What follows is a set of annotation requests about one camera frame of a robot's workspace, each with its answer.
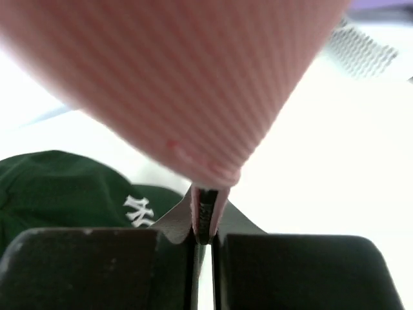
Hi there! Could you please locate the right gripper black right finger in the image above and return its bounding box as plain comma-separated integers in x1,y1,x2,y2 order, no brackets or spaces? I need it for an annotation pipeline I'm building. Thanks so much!
211,200,406,310

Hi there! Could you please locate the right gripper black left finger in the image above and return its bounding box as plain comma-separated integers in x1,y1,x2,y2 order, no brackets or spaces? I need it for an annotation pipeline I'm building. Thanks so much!
0,185,203,310

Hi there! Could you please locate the dark green NY baseball cap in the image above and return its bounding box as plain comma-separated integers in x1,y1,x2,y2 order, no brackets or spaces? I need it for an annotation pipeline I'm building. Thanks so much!
1,150,184,252

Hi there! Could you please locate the pink baseball cap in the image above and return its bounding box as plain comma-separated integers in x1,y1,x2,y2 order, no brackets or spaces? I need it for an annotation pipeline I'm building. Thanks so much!
1,1,348,242

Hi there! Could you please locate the lavender LA baseball cap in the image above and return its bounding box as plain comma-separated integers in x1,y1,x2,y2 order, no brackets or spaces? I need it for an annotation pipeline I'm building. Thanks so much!
348,0,412,12

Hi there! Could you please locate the white perforated plastic basket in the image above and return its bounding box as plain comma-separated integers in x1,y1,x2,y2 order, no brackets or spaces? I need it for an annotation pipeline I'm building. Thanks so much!
325,17,399,79

